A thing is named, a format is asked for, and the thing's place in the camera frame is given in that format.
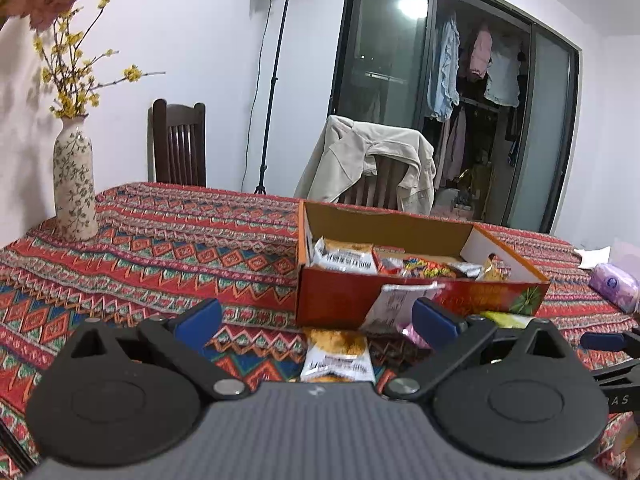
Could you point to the black sliding glass door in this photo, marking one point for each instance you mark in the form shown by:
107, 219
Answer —
385, 60

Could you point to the silver snack packet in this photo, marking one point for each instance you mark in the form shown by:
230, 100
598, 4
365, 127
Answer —
467, 270

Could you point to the orange cardboard box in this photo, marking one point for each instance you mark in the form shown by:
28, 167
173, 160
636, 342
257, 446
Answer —
340, 300

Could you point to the purple tissue pack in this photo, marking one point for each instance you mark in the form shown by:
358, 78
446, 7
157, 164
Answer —
615, 285

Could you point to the floral ceramic vase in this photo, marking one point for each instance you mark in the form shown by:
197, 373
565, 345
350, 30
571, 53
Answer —
75, 185

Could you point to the gold snack packet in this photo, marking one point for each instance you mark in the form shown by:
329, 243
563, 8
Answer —
492, 270

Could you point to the pale translucent box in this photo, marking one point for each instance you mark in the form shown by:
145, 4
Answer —
627, 255

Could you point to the pink snack packet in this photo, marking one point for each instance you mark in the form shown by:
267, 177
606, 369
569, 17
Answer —
414, 336

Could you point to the green white snack packet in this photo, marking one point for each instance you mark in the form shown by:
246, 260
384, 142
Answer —
507, 320

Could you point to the hanging white garment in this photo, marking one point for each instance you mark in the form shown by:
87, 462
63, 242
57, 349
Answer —
502, 80

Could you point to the hanging light blue shirt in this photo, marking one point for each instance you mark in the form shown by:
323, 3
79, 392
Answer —
445, 75

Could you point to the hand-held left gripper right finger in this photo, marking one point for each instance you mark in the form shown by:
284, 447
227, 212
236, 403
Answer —
435, 322

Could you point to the hanging pale coats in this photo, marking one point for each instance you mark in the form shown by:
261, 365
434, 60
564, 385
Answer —
452, 150

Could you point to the hanging pink garment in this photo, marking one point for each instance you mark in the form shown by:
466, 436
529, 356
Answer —
481, 55

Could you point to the dark wooden chair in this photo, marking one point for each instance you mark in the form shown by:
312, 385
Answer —
177, 145

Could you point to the white tissue paper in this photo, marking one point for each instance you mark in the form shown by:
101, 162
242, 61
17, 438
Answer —
592, 257

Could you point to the chair under jacket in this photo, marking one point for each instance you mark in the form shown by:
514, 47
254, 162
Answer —
380, 185

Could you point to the brown white snack packet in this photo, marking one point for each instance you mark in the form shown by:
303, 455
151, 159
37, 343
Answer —
345, 257
337, 360

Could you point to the yellow flower branches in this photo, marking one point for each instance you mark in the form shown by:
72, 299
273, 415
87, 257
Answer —
67, 95

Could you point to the beige jacket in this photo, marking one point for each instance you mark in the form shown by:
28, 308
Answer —
350, 160

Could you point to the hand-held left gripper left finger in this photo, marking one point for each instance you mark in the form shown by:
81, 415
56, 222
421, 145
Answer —
197, 322

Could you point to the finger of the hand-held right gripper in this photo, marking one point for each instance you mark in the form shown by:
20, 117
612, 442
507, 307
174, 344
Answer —
605, 341

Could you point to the red orange snack packet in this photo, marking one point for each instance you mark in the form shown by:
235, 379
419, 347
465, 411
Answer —
415, 266

